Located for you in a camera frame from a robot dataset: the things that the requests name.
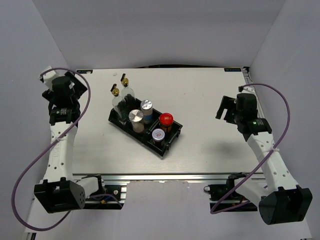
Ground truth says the right blue logo sticker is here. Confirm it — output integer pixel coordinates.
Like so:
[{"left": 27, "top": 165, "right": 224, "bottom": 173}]
[{"left": 224, "top": 67, "right": 242, "bottom": 72}]

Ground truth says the dark sauce glass bottle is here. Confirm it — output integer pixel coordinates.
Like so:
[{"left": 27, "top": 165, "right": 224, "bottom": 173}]
[{"left": 120, "top": 73, "right": 136, "bottom": 114}]

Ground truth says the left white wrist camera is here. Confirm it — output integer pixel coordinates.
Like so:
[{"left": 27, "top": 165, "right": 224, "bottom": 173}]
[{"left": 38, "top": 70, "right": 60, "bottom": 90}]

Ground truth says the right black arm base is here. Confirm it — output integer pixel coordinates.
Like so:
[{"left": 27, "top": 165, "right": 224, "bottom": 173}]
[{"left": 203, "top": 172, "right": 257, "bottom": 212}]

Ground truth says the blue logo sticker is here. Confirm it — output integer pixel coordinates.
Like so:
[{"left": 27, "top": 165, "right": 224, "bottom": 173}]
[
  {"left": 224, "top": 67, "right": 242, "bottom": 72},
  {"left": 76, "top": 69, "right": 93, "bottom": 75}
]

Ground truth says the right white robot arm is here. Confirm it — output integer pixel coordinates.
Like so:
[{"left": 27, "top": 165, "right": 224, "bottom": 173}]
[{"left": 216, "top": 93, "right": 313, "bottom": 225}]

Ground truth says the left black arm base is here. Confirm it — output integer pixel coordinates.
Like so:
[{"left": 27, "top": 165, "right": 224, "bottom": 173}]
[{"left": 84, "top": 175, "right": 124, "bottom": 210}]

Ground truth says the red-lid dark sauce jar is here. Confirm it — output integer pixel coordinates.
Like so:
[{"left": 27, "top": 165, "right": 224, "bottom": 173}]
[{"left": 159, "top": 113, "right": 174, "bottom": 133}]

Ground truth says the clear oil glass bottle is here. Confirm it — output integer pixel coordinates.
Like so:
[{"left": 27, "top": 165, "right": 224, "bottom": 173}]
[{"left": 110, "top": 83, "right": 129, "bottom": 125}]

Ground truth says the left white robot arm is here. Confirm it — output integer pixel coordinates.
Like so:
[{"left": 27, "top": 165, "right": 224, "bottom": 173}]
[{"left": 34, "top": 70, "right": 106, "bottom": 214}]

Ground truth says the small silver-lid spice jar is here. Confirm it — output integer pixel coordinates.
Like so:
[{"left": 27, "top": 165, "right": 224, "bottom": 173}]
[{"left": 151, "top": 128, "right": 166, "bottom": 148}]

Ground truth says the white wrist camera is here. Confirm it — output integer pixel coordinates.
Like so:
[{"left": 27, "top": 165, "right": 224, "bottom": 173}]
[
  {"left": 38, "top": 70, "right": 60, "bottom": 90},
  {"left": 238, "top": 86, "right": 256, "bottom": 95}
]

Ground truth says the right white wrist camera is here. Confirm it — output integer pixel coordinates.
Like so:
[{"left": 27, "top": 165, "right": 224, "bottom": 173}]
[{"left": 238, "top": 86, "right": 256, "bottom": 95}]

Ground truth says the black three-compartment tray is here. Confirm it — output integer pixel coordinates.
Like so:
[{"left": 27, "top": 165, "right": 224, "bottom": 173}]
[{"left": 108, "top": 94, "right": 183, "bottom": 156}]

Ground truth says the left blue logo sticker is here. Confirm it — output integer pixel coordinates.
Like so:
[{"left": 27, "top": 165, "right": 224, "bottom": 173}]
[{"left": 76, "top": 69, "right": 93, "bottom": 75}]

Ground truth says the aluminium front rail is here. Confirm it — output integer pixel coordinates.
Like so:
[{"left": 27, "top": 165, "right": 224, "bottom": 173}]
[{"left": 72, "top": 172, "right": 266, "bottom": 182}]

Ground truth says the silver-lid clear shaker jar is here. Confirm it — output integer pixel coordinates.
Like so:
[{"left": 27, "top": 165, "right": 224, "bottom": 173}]
[{"left": 128, "top": 109, "right": 145, "bottom": 133}]

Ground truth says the white blue-label shaker bottle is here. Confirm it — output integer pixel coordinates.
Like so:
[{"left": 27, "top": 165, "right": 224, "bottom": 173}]
[{"left": 140, "top": 99, "right": 153, "bottom": 124}]

